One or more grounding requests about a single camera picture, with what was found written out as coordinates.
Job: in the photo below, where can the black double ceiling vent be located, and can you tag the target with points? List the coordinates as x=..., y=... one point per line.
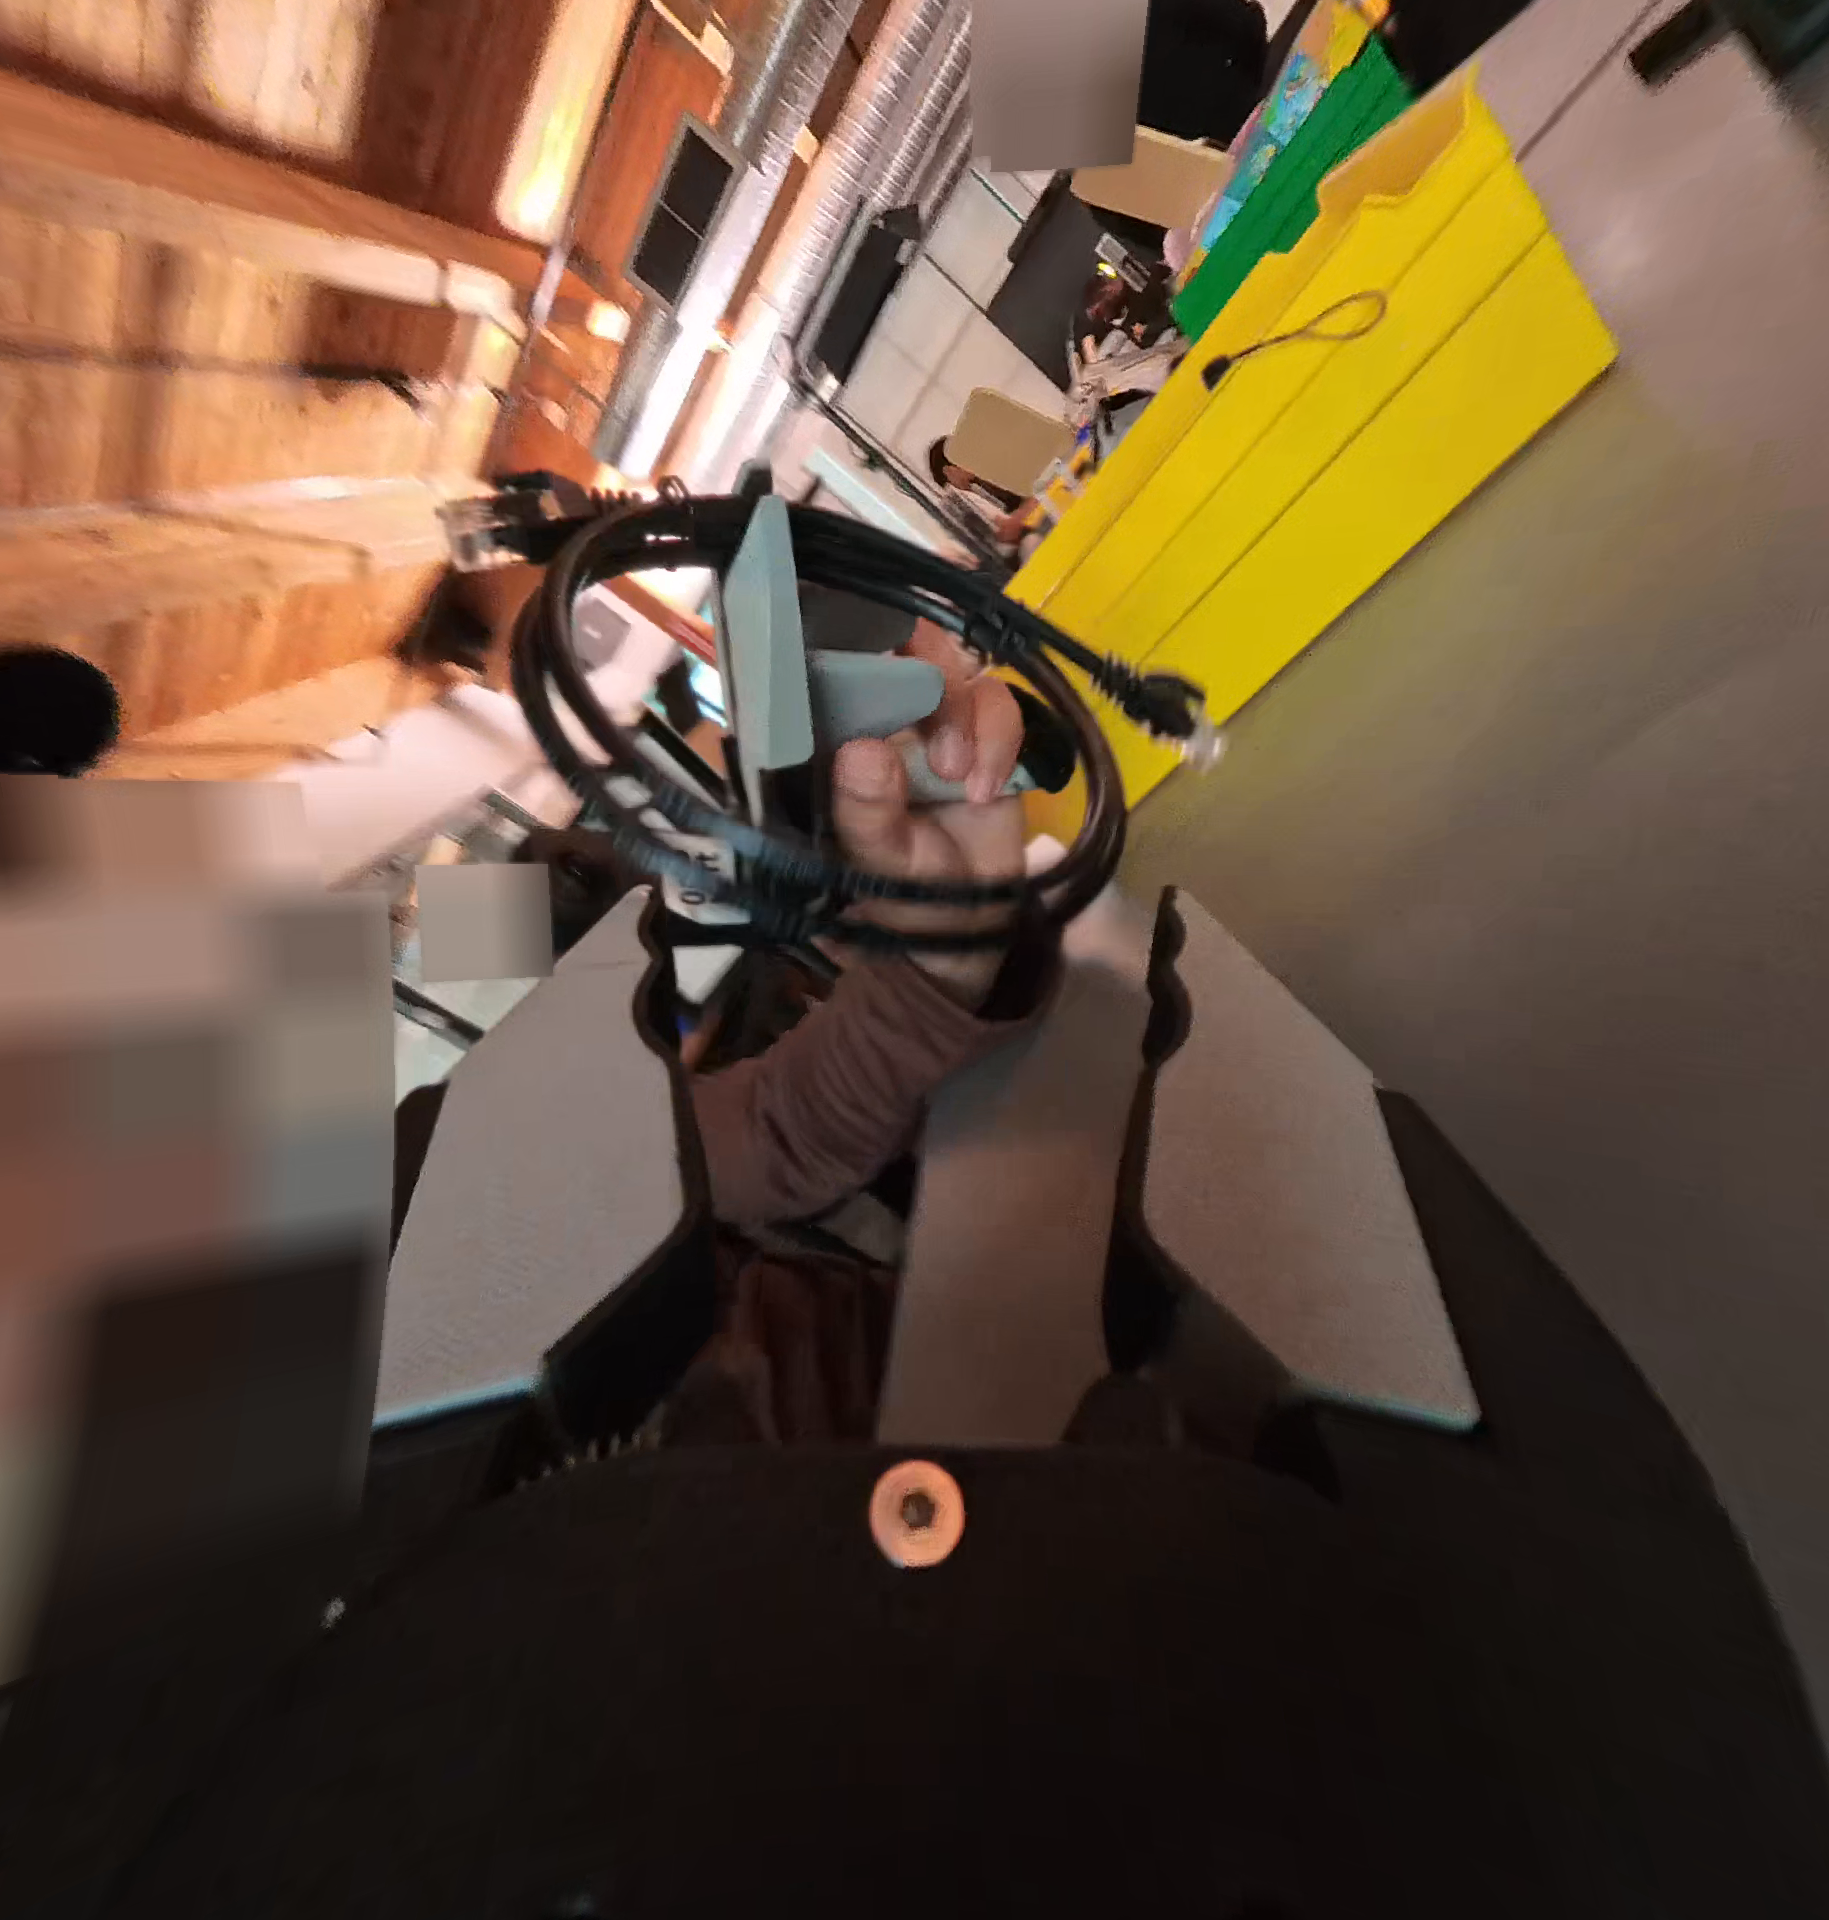
x=683, y=211

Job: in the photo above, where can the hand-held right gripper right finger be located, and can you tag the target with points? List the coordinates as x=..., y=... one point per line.
x=1277, y=1182

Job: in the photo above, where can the person's brown clothing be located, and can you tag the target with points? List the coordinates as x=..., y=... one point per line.
x=795, y=1336

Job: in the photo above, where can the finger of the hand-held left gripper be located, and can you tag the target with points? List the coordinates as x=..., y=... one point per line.
x=765, y=645

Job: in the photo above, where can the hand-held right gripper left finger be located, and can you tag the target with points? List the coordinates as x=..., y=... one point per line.
x=554, y=1169

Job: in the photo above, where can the green box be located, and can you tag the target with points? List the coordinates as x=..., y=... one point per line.
x=1290, y=222

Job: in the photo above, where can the silver corrugated ceiling duct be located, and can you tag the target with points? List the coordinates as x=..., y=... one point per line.
x=854, y=121

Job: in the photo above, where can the person's left forearm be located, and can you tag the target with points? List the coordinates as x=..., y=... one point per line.
x=854, y=1079

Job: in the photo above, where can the person's left hand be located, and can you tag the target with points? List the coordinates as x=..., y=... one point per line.
x=930, y=871

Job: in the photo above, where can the yellow plastic bin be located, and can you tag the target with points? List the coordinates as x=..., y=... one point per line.
x=1378, y=449

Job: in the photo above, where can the colourful printed box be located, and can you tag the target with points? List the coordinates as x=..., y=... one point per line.
x=1290, y=91

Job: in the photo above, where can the beige cardboard sheet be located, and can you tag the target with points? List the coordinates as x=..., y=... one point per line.
x=1154, y=177
x=1009, y=435

